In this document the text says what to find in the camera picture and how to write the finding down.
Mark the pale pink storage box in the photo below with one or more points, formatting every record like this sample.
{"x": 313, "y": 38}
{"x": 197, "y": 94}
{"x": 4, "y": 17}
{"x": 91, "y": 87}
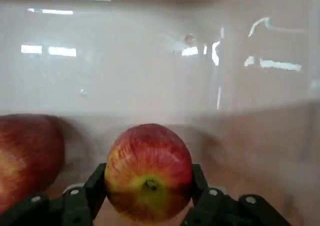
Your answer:
{"x": 150, "y": 60}

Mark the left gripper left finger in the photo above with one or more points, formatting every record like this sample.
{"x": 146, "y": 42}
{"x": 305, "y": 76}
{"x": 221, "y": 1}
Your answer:
{"x": 75, "y": 206}

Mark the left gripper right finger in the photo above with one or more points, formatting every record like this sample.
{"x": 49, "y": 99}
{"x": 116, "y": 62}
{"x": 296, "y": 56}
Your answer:
{"x": 217, "y": 211}

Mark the red yellow apple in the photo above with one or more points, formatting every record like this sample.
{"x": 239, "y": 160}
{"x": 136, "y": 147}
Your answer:
{"x": 25, "y": 155}
{"x": 150, "y": 161}

